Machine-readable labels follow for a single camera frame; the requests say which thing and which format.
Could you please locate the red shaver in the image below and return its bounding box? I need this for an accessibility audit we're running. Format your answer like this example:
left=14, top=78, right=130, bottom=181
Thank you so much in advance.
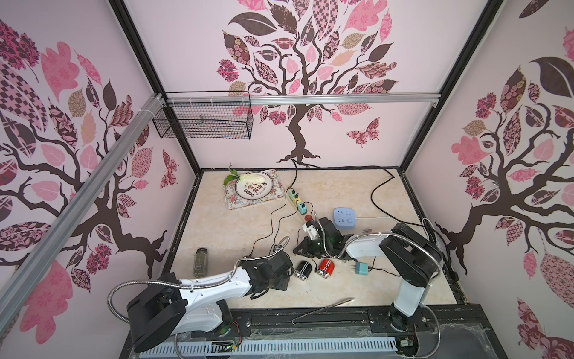
left=317, top=258, right=335, bottom=278

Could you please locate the black shaver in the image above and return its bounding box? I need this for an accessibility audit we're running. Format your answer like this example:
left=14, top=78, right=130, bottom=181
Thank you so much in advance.
left=294, top=260, right=313, bottom=281

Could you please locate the teal charger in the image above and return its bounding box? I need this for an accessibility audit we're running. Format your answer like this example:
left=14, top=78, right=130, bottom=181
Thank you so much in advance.
left=354, top=262, right=370, bottom=275
left=297, top=203, right=308, bottom=215

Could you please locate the black blue shaver cable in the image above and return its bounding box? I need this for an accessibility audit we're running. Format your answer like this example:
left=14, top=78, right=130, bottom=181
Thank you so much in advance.
left=367, top=257, right=401, bottom=278

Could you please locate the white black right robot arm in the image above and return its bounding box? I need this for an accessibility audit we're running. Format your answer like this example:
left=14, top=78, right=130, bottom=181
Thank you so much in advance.
left=293, top=218, right=442, bottom=332

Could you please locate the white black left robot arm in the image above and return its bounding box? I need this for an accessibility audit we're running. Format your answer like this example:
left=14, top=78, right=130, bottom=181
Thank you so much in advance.
left=107, top=236, right=294, bottom=353

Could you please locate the light blue round socket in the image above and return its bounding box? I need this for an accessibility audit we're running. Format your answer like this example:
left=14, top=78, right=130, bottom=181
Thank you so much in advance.
left=333, top=207, right=357, bottom=230

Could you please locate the white power strip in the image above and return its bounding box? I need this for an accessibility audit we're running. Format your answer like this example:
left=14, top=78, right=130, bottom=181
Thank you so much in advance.
left=286, top=188, right=314, bottom=223

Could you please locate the glass spice jar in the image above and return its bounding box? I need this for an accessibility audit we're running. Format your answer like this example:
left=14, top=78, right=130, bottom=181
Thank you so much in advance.
left=193, top=248, right=209, bottom=278

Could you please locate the floral placemat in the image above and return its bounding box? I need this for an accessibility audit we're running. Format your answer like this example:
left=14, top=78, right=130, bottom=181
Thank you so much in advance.
left=224, top=169, right=286, bottom=210

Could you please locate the white patterned plate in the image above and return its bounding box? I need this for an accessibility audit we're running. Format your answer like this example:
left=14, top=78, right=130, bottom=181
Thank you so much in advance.
left=233, top=172, right=274, bottom=200

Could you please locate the white flower with leaves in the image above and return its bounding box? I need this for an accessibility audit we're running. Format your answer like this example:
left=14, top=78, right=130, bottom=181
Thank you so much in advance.
left=223, top=166, right=265, bottom=186

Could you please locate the black far left shaver cable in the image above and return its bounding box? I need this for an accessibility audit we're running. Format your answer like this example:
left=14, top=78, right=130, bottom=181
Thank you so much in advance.
left=250, top=192, right=290, bottom=259

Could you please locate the black socket power cord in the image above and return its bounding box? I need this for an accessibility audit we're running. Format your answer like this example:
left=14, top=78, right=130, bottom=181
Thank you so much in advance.
left=369, top=168, right=427, bottom=227

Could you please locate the black power strip cord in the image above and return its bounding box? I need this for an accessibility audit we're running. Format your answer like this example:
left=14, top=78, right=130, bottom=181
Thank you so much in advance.
left=290, top=158, right=321, bottom=191

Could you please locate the white slotted cable duct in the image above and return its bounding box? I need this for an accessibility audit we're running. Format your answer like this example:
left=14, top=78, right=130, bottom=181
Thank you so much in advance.
left=139, top=337, right=397, bottom=358

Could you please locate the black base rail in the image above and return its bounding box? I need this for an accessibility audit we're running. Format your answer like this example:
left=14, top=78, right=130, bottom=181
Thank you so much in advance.
left=184, top=302, right=490, bottom=339

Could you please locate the black wire basket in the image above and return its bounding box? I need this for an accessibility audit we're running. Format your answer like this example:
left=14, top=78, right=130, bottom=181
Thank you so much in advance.
left=153, top=90, right=254, bottom=140

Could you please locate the aluminium rail back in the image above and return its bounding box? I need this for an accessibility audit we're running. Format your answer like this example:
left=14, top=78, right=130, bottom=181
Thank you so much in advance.
left=166, top=93, right=441, bottom=106

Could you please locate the aluminium rail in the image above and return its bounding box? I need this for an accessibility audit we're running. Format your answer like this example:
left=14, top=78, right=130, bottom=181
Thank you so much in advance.
left=166, top=93, right=441, bottom=106
left=1, top=94, right=164, bottom=334

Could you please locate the aluminium rail left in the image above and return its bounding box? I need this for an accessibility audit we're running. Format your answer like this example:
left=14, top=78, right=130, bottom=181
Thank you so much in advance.
left=1, top=94, right=164, bottom=334

